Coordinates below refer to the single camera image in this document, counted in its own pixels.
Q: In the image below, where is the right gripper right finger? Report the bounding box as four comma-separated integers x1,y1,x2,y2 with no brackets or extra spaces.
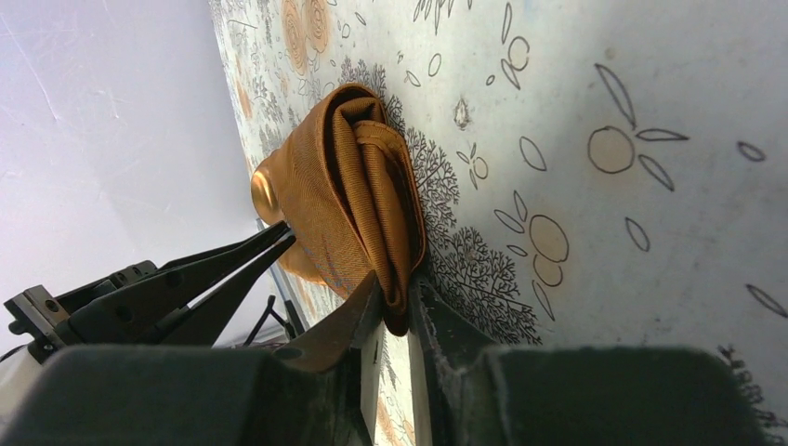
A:
408,277,767,445

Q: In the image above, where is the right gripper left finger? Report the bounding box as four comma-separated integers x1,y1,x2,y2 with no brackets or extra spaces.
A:
1,274,383,445

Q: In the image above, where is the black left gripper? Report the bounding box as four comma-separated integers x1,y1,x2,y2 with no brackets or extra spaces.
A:
4,222,296,363

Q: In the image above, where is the orange cloth napkin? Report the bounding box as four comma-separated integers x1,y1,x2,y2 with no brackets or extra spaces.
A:
256,83,427,336

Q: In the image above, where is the floral tablecloth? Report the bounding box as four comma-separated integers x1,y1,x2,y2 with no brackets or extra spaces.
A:
210,1,787,445

